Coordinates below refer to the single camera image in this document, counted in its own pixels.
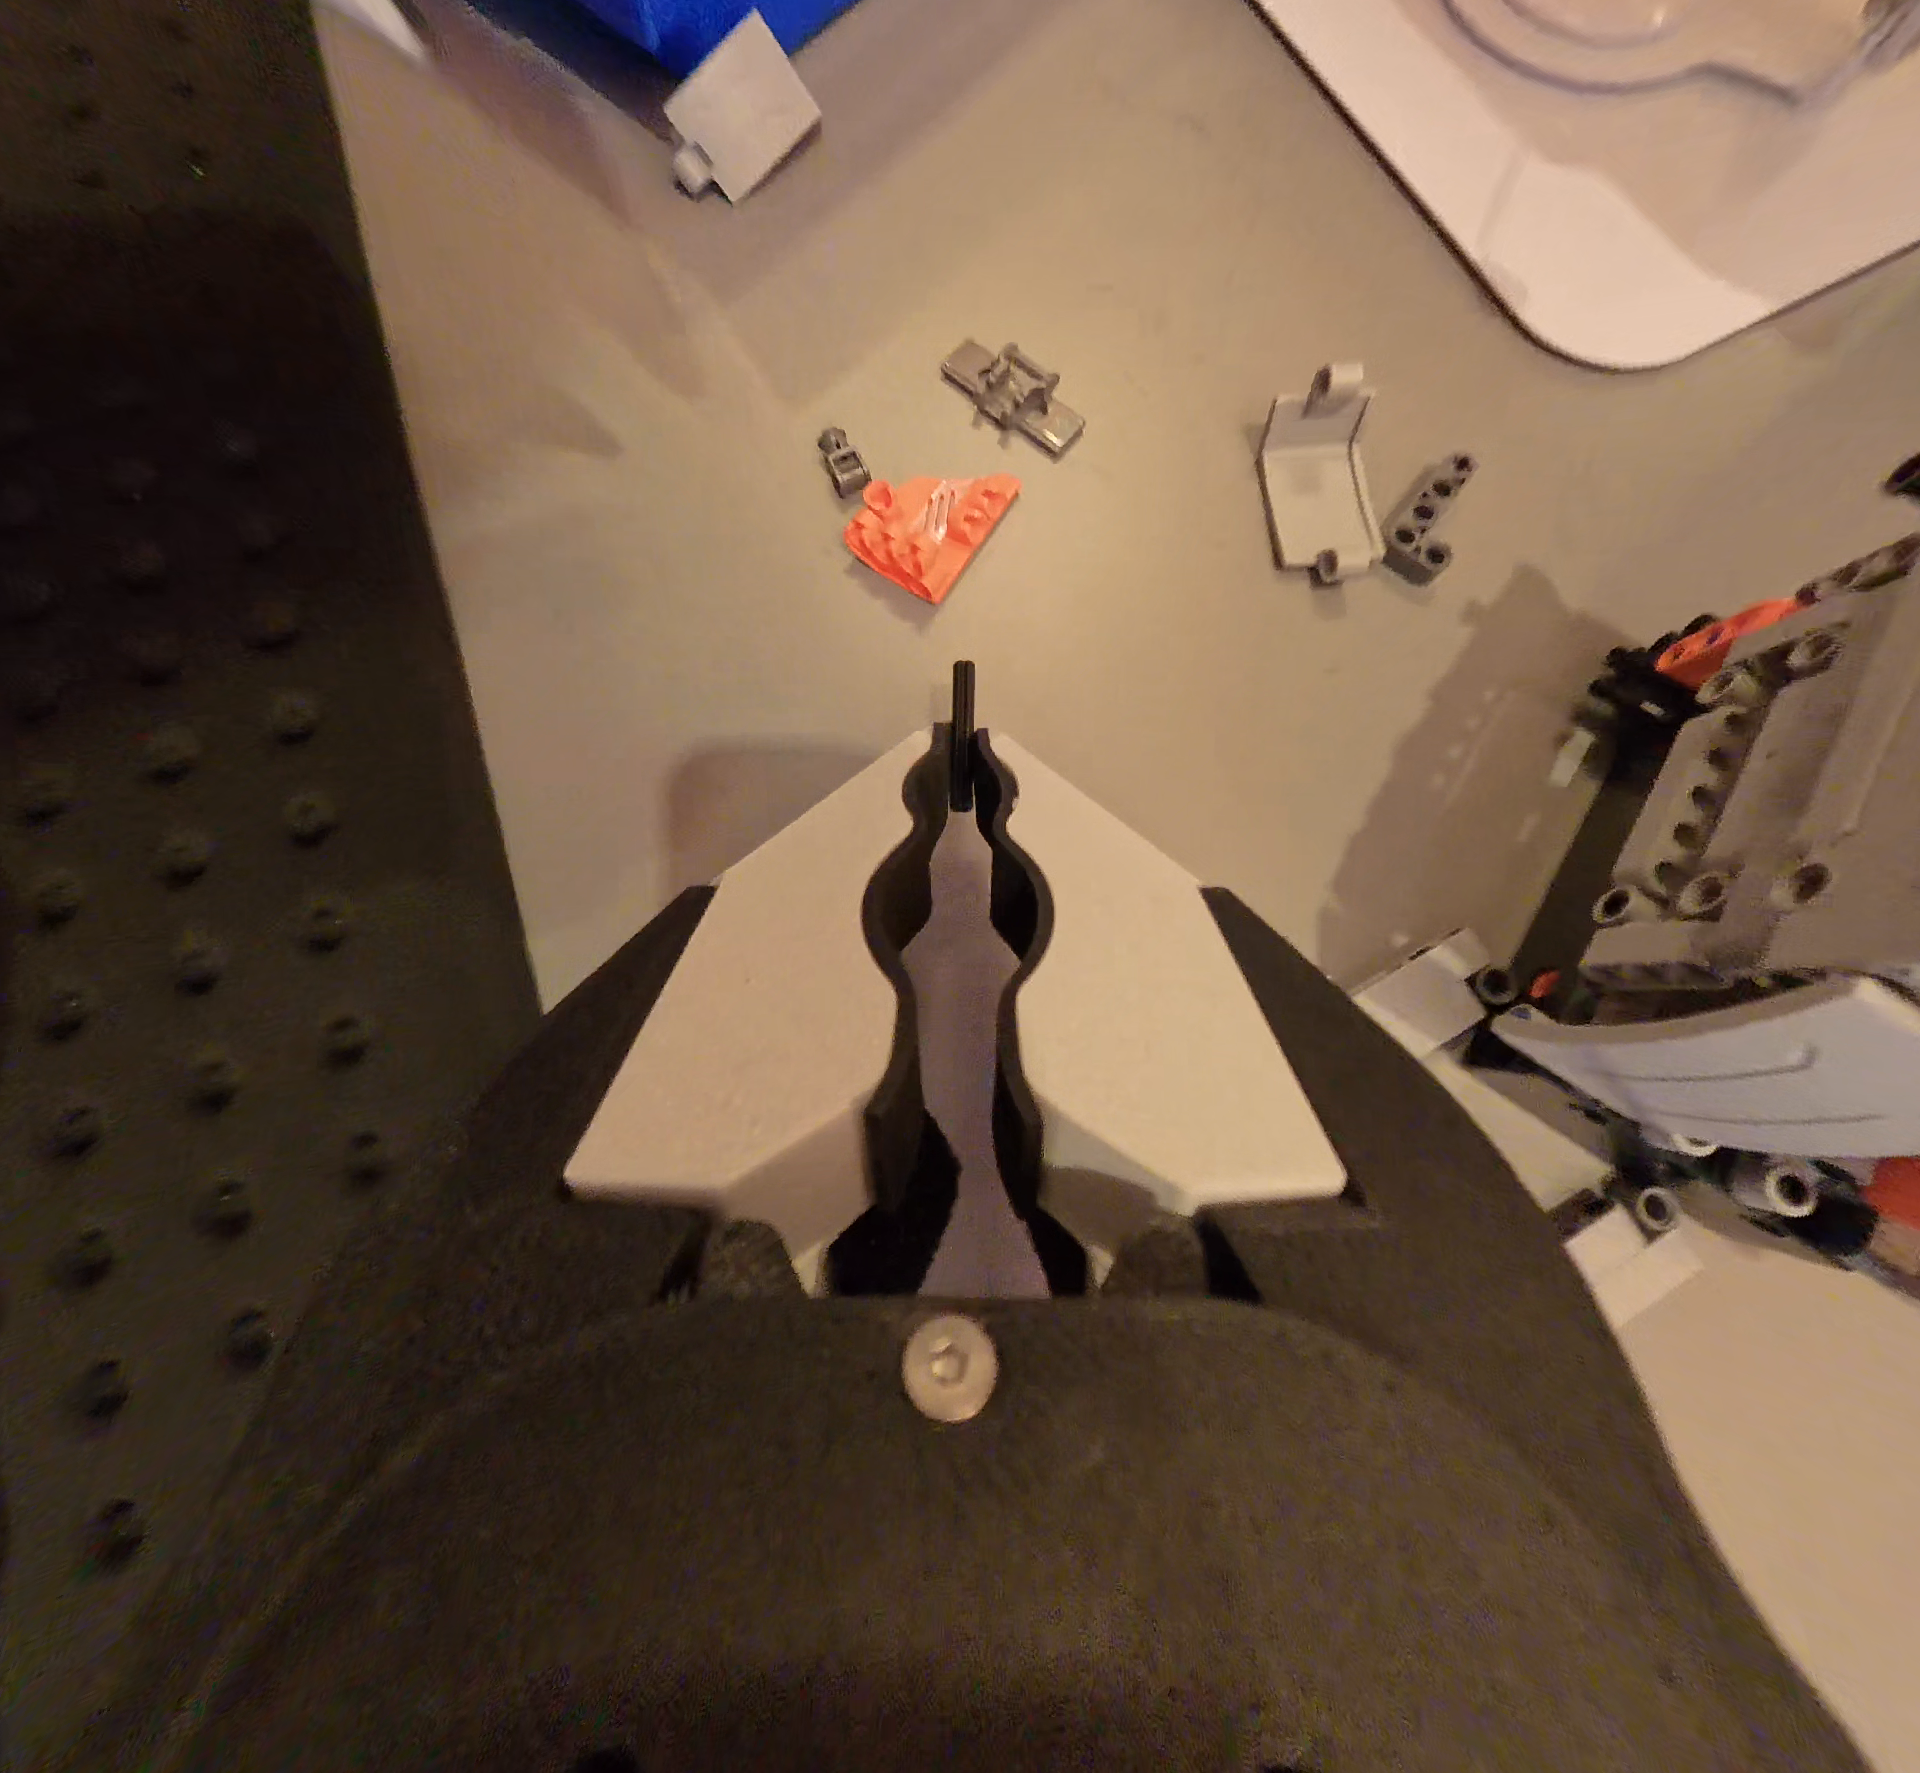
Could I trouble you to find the dark grey track link piece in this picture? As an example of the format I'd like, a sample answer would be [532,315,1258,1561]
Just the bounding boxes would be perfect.
[940,337,1088,458]

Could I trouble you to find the dark grey angled beam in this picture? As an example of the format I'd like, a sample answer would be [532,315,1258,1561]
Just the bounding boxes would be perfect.
[1381,454,1479,584]

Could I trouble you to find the orange wedge piece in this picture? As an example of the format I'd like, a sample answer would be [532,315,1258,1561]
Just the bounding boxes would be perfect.
[844,472,1021,606]

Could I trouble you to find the toy brick robot model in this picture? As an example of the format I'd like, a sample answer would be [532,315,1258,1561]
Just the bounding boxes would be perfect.
[1349,454,1920,1332]

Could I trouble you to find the grey square panel piece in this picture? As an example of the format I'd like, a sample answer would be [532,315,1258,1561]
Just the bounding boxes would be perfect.
[664,10,823,205]

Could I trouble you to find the white tablet stand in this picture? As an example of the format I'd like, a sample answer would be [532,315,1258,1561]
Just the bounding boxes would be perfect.
[1158,0,1920,370]

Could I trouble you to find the light grey curved panel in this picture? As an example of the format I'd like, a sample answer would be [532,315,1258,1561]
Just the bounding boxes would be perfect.
[1252,359,1385,587]

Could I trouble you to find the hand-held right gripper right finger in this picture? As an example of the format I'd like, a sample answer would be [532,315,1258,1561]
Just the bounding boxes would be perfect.
[973,728,1347,1296]

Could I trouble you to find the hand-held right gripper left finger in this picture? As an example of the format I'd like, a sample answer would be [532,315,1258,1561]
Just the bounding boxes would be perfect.
[562,728,962,1296]

